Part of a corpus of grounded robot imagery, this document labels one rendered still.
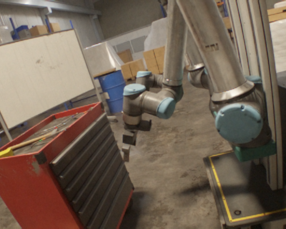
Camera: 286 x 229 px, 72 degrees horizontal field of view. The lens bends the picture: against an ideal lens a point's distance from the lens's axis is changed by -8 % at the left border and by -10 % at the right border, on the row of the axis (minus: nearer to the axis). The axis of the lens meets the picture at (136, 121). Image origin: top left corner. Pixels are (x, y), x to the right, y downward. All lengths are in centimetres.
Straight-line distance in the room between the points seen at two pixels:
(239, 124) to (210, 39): 28
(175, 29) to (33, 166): 85
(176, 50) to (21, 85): 299
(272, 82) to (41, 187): 117
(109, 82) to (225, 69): 420
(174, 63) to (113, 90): 396
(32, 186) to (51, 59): 299
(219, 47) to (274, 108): 52
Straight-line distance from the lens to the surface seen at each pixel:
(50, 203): 116
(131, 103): 89
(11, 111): 352
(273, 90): 108
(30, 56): 375
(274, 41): 375
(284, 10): 374
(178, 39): 89
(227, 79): 71
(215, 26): 70
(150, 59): 800
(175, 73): 92
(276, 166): 126
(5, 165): 120
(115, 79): 480
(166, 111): 83
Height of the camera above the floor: 121
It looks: 18 degrees down
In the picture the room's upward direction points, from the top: 18 degrees counter-clockwise
